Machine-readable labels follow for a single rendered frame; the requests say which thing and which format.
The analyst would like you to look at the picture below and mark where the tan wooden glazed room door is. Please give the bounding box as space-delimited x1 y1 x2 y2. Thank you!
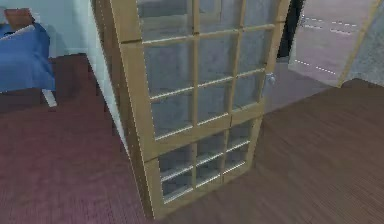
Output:
91 0 292 221

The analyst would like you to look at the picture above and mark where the blue covered bed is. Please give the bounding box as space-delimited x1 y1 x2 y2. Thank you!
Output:
0 22 58 108

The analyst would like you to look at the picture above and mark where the brown wooden headboard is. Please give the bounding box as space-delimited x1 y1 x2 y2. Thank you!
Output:
3 7 36 32

